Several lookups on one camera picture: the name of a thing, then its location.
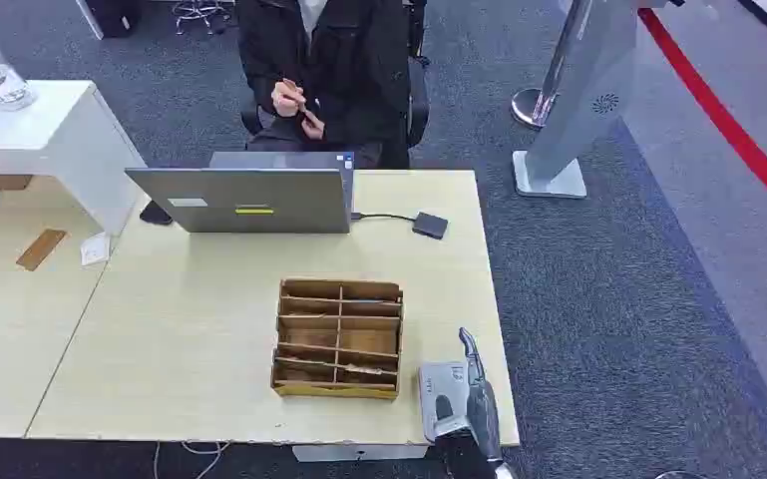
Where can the brown card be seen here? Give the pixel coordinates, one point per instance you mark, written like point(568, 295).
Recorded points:
point(41, 249)
point(289, 84)

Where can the grey kiosk stand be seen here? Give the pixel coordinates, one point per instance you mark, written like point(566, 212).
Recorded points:
point(568, 119)

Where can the chrome chair base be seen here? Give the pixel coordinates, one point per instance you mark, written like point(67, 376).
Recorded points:
point(201, 13)

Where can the person's left hand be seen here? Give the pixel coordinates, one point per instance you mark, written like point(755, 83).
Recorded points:
point(313, 125)

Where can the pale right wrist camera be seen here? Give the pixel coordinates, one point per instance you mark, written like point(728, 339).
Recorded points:
point(439, 383)

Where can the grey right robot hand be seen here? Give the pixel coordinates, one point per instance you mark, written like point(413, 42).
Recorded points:
point(485, 416)

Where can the person's right hand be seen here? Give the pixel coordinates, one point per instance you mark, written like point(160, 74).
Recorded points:
point(285, 102)

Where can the black mouse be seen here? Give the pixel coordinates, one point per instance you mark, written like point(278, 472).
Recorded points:
point(155, 214)

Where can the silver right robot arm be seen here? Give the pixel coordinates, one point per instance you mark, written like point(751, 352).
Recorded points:
point(505, 471)

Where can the white desk frame beam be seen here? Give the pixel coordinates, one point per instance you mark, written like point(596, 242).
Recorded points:
point(356, 453)

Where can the chrome stanchion post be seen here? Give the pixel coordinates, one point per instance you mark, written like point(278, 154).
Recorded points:
point(535, 109)

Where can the white cabinet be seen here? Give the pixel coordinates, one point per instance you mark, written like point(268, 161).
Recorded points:
point(46, 132)

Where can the person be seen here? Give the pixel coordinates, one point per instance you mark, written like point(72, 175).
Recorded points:
point(356, 66)

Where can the brown flat board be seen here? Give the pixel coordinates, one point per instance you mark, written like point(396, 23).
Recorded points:
point(7, 182)

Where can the white card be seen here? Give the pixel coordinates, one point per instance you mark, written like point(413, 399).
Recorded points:
point(95, 249)

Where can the grey laptop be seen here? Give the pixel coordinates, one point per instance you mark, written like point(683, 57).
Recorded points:
point(257, 198)

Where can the wooden card box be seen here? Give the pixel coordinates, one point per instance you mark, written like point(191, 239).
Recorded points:
point(340, 337)

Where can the dark grey adapter box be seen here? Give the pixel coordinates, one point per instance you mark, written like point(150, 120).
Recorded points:
point(430, 225)

